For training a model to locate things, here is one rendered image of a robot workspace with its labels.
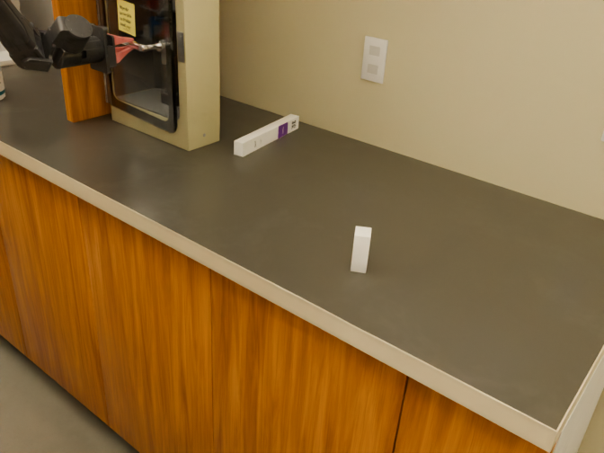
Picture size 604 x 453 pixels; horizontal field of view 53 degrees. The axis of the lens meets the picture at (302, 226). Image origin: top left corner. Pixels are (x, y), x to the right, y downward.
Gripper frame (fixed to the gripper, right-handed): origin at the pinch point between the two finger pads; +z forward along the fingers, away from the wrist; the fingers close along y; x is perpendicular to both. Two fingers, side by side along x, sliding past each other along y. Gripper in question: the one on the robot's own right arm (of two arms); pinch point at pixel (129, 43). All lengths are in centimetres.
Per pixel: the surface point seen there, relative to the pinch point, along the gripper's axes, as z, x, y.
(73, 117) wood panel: -1.8, 25.6, -24.4
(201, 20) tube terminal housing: 12.5, -11.5, 5.8
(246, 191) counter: 0.4, -37.9, -26.1
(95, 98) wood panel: 5.9, 25.6, -20.6
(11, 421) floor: -34, 31, -120
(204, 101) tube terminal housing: 12.8, -11.5, -13.9
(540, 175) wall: 50, -87, -22
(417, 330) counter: -17, -91, -26
